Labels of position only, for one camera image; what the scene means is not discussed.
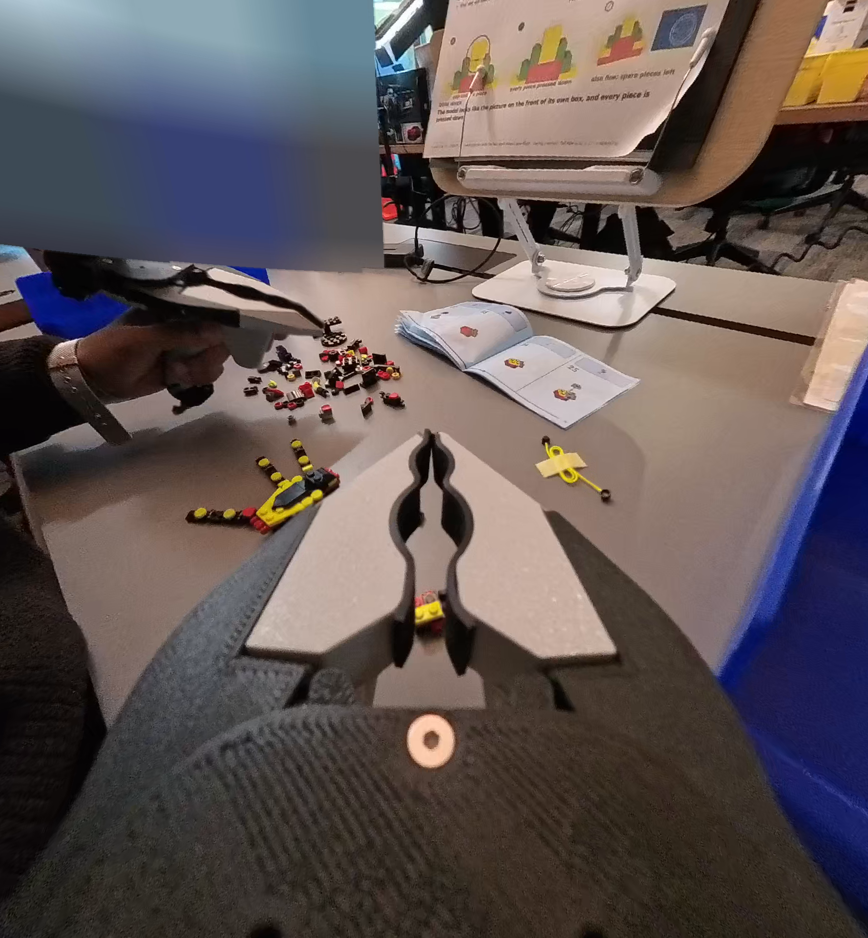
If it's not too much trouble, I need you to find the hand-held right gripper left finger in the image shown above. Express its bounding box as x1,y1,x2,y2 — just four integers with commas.
243,430,436,680

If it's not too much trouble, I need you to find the yellow storage bin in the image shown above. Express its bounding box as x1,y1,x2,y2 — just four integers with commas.
818,47,868,104
782,55,826,107

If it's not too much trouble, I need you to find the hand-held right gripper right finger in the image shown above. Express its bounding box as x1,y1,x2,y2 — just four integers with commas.
434,431,619,691

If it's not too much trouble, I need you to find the person's left hand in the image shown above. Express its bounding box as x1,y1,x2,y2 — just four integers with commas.
75,321,233,402

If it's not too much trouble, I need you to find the pile of lego pieces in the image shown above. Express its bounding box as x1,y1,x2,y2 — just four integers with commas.
242,315,405,403

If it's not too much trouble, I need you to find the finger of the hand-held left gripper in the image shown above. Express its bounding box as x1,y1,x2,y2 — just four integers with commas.
198,265,326,323
115,282,326,340

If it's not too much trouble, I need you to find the black cable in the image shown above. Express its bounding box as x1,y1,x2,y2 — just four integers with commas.
403,194,504,284

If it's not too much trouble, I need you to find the person's left forearm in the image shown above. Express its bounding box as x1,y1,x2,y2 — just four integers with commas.
0,333,76,463

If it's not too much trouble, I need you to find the black office chair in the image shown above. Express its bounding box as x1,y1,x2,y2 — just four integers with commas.
686,172,868,272

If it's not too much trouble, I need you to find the lego instruction booklet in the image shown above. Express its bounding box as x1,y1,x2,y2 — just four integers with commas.
395,300,641,429

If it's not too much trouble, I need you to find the small red black lego assembly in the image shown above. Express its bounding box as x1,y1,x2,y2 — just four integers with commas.
413,588,449,637

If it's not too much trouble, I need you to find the black flat box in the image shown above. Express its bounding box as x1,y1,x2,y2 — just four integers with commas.
404,245,517,277

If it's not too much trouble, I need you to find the printed instruction sheet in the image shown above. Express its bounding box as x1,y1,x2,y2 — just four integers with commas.
423,0,731,158

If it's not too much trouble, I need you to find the grey wrist strap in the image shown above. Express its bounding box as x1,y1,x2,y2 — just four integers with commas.
47,339,134,447

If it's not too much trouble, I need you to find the yellow elastic string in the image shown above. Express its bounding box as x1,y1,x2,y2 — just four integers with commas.
541,436,613,505

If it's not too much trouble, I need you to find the white document stand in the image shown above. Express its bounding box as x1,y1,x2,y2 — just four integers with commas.
421,0,829,328

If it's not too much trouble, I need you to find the person's black sweater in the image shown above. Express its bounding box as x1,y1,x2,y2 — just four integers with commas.
0,476,108,938

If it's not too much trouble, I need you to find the black yellow lego model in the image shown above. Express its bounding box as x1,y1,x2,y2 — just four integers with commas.
185,438,341,534

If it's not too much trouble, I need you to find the blue plastic storage bin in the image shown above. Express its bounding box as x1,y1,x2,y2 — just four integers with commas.
15,265,271,340
720,278,868,938

